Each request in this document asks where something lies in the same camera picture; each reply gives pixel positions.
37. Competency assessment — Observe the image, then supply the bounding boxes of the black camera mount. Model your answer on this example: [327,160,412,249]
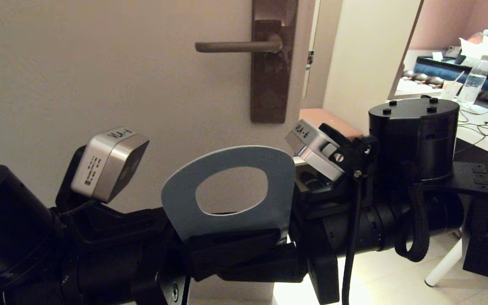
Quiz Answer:
[55,145,100,214]
[319,123,381,179]

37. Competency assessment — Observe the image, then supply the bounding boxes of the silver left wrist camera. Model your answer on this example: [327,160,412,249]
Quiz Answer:
[71,128,150,204]

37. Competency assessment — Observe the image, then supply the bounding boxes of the dark blue long tray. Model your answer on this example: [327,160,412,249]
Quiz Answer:
[413,56,488,84]

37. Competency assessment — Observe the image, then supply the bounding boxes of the white bench shelf cabinet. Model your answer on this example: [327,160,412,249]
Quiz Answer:
[297,0,423,166]

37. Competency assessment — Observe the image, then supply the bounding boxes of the black right camera cable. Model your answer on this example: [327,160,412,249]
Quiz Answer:
[341,174,365,305]

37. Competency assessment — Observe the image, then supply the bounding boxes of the brown door lock plate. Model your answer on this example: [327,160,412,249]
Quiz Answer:
[250,0,299,124]

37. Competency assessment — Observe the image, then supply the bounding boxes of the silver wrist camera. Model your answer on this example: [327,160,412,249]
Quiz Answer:
[71,128,150,204]
[285,119,347,182]

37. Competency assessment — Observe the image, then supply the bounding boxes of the black earphone cable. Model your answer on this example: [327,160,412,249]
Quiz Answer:
[456,110,488,155]

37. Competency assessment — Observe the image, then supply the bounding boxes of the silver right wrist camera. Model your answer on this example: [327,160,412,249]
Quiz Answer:
[285,119,347,182]

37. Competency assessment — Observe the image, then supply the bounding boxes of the blue and white door hanger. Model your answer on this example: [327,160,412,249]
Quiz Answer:
[161,146,296,244]

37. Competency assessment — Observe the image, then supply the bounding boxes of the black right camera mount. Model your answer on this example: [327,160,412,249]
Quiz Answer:
[319,123,381,179]

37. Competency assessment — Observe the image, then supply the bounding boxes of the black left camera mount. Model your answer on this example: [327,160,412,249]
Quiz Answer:
[55,145,100,214]

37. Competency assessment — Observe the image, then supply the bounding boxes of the clear plastic water bottle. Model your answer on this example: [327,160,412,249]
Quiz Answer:
[457,55,488,107]

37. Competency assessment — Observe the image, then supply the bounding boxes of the black braided cable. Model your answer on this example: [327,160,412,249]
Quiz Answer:
[394,160,432,262]

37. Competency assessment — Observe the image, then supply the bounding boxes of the white paper cup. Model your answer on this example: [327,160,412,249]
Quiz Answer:
[438,81,463,102]

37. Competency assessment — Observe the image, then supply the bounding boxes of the white topped wall counter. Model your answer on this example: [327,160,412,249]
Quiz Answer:
[389,79,444,101]

